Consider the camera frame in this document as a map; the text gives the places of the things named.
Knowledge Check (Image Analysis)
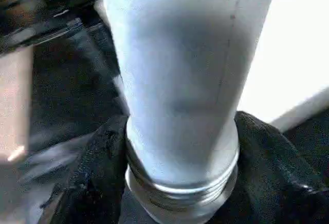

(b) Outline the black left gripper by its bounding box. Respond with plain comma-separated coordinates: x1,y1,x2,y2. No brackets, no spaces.
0,0,106,55

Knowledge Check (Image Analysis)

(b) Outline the white plastic table top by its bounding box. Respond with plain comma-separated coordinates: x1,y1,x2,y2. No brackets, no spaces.
236,0,329,133

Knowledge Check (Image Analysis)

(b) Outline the white plastic table leg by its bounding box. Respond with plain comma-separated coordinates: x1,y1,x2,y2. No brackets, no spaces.
98,0,281,224

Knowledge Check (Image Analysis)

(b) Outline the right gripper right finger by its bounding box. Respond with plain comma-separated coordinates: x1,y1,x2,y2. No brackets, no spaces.
224,110,329,224

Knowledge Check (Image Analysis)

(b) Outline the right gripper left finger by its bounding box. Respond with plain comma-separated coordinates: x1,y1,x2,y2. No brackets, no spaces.
49,114,135,224

